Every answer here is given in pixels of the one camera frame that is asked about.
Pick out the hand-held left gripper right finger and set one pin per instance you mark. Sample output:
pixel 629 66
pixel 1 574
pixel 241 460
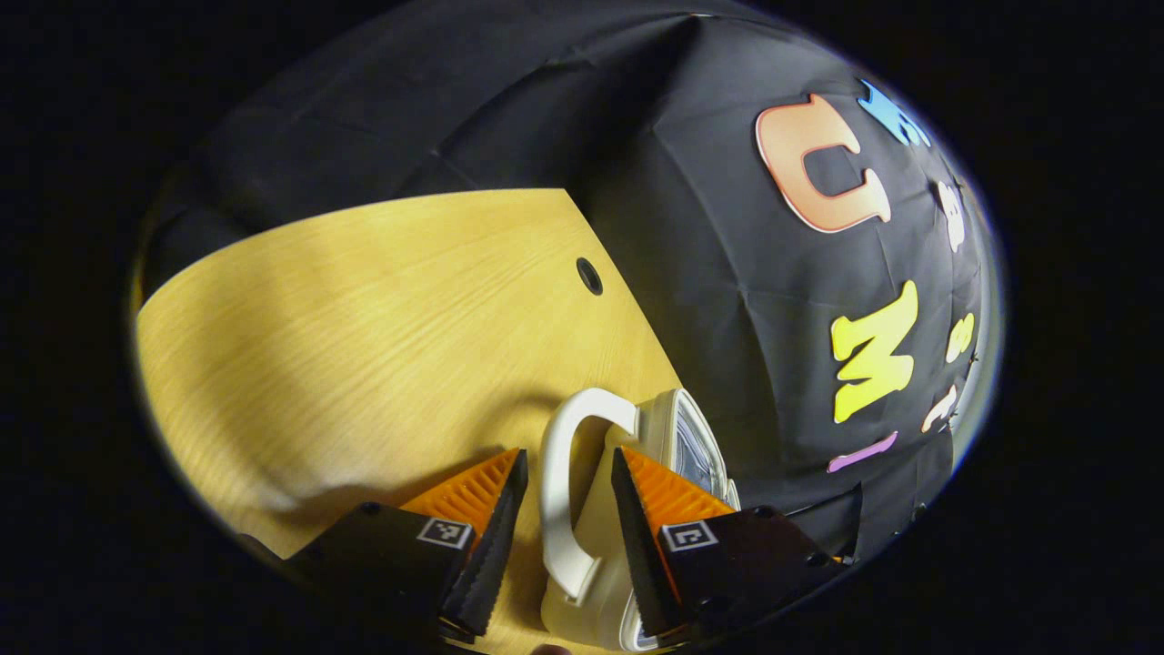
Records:
pixel 637 555

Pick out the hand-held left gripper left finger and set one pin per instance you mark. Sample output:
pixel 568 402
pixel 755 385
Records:
pixel 496 546

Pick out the black backdrop cloth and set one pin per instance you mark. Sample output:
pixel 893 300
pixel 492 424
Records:
pixel 691 227

